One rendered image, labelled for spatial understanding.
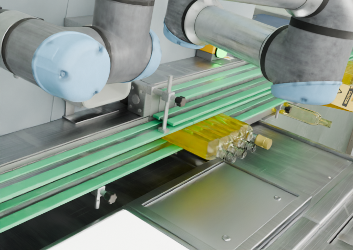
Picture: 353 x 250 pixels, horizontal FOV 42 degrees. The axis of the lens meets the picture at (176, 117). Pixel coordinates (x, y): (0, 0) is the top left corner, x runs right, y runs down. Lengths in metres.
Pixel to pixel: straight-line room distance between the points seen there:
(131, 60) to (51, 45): 0.12
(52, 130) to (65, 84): 0.73
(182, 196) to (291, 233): 0.32
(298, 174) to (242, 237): 0.51
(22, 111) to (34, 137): 0.08
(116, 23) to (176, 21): 0.56
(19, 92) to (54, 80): 0.70
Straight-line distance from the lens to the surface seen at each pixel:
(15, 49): 0.56
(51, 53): 0.52
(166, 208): 1.29
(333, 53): 0.83
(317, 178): 1.70
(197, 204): 1.33
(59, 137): 1.20
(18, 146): 1.16
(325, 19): 0.81
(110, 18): 0.59
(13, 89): 1.19
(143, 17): 0.59
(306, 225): 1.37
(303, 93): 0.83
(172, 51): 1.58
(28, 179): 1.07
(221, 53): 1.65
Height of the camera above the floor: 1.68
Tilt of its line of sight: 33 degrees down
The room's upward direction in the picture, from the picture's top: 114 degrees clockwise
